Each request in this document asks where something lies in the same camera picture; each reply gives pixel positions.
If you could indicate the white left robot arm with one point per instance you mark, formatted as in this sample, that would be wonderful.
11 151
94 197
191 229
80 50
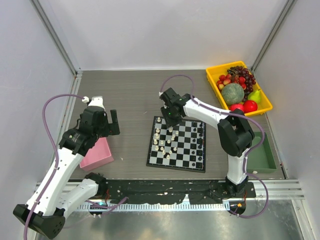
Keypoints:
47 210

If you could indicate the green melon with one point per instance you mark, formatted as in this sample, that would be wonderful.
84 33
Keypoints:
232 94

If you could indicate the yellow fruit tray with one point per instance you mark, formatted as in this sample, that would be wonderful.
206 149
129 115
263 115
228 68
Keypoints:
213 73

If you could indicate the green empty tray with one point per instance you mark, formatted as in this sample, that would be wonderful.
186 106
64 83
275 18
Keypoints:
261 159

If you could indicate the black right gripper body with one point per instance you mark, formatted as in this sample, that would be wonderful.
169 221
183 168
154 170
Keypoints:
171 119

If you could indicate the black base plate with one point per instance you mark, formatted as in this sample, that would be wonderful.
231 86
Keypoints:
169 192

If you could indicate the red apple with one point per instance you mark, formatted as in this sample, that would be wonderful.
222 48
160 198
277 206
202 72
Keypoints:
237 106
250 106

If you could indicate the pink open box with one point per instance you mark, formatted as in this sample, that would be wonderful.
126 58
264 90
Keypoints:
99 155

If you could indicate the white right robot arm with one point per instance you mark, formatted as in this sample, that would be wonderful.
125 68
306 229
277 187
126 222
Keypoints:
234 130

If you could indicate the aluminium frame rail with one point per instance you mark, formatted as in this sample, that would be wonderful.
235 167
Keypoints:
50 21

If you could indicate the purple grape bunch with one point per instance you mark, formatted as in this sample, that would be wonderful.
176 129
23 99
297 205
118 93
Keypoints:
242 76

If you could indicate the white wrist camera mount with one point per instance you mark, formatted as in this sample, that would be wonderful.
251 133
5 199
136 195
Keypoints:
96 101

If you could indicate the green pear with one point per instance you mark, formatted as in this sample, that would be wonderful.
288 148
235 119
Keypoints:
255 96

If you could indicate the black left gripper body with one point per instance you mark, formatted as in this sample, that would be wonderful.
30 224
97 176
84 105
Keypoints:
106 129

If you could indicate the black and white chessboard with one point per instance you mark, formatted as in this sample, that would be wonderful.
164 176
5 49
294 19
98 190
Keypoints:
181 147

